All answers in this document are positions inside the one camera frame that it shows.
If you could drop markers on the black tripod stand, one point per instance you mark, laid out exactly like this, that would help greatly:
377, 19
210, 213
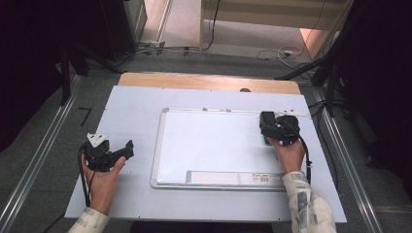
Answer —
330, 64

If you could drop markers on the black metal stand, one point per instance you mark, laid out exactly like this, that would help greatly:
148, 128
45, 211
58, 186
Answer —
65, 77

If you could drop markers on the metal floor rail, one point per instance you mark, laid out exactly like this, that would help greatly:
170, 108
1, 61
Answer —
42, 152
351, 168

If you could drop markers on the dark cabinet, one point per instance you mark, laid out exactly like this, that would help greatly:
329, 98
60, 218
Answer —
120, 26

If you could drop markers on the person's right hand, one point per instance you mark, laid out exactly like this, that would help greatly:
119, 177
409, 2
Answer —
290, 158

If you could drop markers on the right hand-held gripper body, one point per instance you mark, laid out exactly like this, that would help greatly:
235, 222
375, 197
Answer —
288, 129

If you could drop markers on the person's dark clothing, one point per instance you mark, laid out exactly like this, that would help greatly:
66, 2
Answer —
200, 227

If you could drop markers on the person's left hand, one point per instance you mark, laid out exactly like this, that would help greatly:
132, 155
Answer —
105, 187

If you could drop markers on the silver-framed whiteboard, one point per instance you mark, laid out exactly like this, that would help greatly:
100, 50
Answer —
210, 145

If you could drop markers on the black whiteboard eraser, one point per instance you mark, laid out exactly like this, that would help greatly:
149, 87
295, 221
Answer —
267, 116

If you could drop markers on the wooden table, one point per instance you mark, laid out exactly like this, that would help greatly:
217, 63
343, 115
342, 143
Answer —
194, 81

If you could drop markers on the white table cover sheet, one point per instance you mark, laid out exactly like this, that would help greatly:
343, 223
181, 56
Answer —
129, 110

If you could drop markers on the grey power strip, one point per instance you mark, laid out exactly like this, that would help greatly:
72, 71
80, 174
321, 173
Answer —
152, 45

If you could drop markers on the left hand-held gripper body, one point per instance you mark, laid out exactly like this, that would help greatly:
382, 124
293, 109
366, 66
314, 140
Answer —
98, 155

